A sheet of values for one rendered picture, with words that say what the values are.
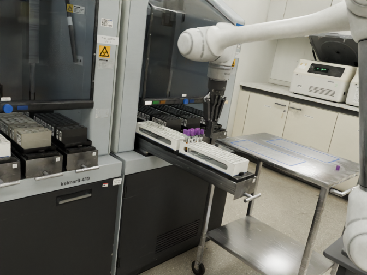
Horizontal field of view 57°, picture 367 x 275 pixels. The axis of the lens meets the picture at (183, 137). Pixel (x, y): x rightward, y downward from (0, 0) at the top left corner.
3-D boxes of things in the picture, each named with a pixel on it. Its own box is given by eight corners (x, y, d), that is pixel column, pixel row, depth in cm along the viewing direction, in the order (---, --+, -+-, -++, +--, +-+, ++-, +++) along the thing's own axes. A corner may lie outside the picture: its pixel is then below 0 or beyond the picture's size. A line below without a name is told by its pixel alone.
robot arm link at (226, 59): (216, 63, 138) (196, 61, 128) (222, 23, 134) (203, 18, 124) (238, 67, 132) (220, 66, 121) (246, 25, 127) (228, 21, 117)
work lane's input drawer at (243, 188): (125, 145, 169) (126, 128, 167) (147, 142, 179) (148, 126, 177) (242, 205, 121) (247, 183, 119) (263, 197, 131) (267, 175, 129)
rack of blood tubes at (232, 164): (177, 154, 146) (179, 141, 144) (193, 151, 153) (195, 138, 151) (231, 179, 126) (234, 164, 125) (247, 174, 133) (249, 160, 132)
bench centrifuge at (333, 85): (286, 92, 359) (300, 30, 341) (314, 92, 401) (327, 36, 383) (338, 103, 321) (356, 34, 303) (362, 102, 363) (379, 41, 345)
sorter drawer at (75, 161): (4, 125, 175) (4, 108, 172) (31, 123, 184) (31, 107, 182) (71, 175, 127) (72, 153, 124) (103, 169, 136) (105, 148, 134)
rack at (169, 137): (134, 134, 167) (135, 122, 165) (149, 132, 174) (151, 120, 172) (175, 153, 147) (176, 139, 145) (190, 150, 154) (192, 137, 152)
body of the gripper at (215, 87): (218, 81, 127) (214, 105, 129) (231, 81, 133) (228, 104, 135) (203, 77, 132) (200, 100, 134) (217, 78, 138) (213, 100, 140)
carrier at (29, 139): (49, 144, 132) (49, 129, 130) (51, 145, 130) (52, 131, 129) (18, 148, 124) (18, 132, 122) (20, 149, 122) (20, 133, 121)
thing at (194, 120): (197, 126, 192) (199, 116, 190) (200, 127, 191) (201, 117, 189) (183, 128, 184) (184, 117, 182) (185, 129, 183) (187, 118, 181)
